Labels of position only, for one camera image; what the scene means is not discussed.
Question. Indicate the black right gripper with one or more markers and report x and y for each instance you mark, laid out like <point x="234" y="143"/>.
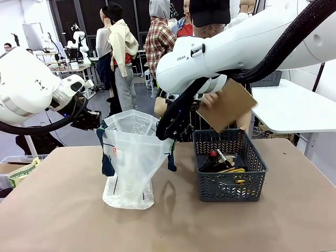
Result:
<point x="183" y="131"/>

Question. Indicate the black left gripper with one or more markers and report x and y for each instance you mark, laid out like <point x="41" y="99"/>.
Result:
<point x="86" y="119"/>

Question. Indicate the brown cardboard sheet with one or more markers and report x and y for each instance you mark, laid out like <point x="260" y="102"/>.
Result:
<point x="228" y="105"/>

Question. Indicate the dark grey plastic basket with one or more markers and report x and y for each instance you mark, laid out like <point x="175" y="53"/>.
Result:
<point x="231" y="189"/>

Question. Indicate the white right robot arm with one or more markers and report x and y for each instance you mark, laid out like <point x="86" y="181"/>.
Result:
<point x="236" y="44"/>

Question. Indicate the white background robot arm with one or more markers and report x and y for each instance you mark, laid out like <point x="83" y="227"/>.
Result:
<point x="78" y="35"/>
<point x="48" y="39"/>

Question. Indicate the person's right forearm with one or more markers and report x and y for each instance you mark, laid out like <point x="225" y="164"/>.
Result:
<point x="160" y="106"/>

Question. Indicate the person's left forearm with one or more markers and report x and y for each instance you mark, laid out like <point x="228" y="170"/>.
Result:
<point x="245" y="118"/>

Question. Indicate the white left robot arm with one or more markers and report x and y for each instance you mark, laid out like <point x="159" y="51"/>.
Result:
<point x="23" y="84"/>

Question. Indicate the black bag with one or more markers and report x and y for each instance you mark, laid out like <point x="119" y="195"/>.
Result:
<point x="44" y="143"/>

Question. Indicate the person's right hand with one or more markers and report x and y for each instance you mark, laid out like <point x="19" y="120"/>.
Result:
<point x="210" y="101"/>

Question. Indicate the person's left hand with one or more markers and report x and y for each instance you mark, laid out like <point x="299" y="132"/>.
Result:
<point x="243" y="129"/>

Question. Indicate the red capped small item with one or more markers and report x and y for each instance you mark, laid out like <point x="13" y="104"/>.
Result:
<point x="214" y="153"/>

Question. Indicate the black marker white label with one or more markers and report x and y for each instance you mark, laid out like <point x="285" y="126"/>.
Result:
<point x="223" y="157"/>

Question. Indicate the wooden background worktable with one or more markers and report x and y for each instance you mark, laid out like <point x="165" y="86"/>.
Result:
<point x="78" y="68"/>

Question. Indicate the white table leg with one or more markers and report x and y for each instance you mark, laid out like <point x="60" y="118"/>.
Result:
<point x="31" y="141"/>

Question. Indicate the mannequin neon yellow clothes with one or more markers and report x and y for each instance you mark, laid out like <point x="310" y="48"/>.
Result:
<point x="158" y="86"/>

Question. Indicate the yellow black utility knife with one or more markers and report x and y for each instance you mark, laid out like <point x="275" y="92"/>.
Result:
<point x="235" y="170"/>

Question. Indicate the clear plastic bin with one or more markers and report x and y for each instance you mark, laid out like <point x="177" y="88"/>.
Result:
<point x="26" y="156"/>

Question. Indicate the mannequin white shirt navy trousers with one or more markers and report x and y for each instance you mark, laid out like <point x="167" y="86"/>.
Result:
<point x="102" y="42"/>

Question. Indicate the green printed cardboard box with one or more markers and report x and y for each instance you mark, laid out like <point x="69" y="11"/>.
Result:
<point x="22" y="173"/>

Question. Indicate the mannequin black hat cream jacket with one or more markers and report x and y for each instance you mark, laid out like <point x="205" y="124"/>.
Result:
<point x="120" y="42"/>

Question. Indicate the wooden rack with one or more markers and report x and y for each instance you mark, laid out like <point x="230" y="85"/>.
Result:
<point x="265" y="128"/>

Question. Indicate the grey whiteboard panel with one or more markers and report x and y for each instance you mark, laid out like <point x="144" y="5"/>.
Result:
<point x="32" y="36"/>

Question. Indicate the black tripod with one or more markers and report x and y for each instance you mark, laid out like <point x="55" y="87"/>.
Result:
<point x="16" y="39"/>

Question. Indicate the background person with glasses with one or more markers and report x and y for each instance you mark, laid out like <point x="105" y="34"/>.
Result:
<point x="8" y="47"/>

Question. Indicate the mannequin grey hood plaid shirt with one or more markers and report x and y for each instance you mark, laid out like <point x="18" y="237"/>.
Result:
<point x="157" y="39"/>

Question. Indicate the mannequin red shirt blue jacket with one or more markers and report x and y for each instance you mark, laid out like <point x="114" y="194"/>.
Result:
<point x="186" y="30"/>

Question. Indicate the grey mesh basket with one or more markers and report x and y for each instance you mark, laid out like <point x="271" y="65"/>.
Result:
<point x="270" y="78"/>

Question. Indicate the white side table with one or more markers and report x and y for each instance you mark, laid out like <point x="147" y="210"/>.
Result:
<point x="294" y="110"/>

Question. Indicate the black pole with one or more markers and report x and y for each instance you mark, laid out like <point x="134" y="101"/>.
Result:
<point x="318" y="77"/>

